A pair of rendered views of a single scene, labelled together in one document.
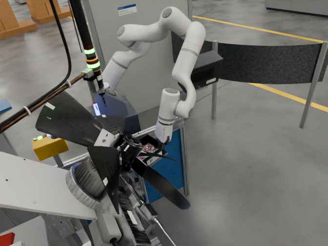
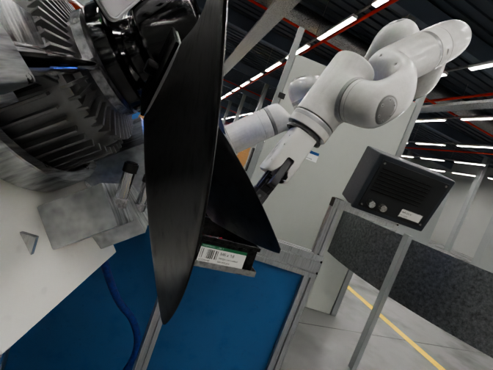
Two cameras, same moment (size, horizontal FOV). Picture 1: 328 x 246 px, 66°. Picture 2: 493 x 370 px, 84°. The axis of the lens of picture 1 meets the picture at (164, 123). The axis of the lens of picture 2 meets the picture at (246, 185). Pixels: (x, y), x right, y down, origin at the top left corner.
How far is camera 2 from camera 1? 0.96 m
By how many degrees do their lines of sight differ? 36
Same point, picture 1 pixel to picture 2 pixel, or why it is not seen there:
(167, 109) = (326, 84)
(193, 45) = (442, 29)
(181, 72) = (397, 48)
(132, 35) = (312, 80)
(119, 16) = not seen: hidden behind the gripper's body
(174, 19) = (404, 28)
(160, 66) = (307, 244)
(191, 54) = (430, 37)
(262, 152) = not seen: outside the picture
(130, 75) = not seen: hidden behind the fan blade
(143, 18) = (319, 174)
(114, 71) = (255, 120)
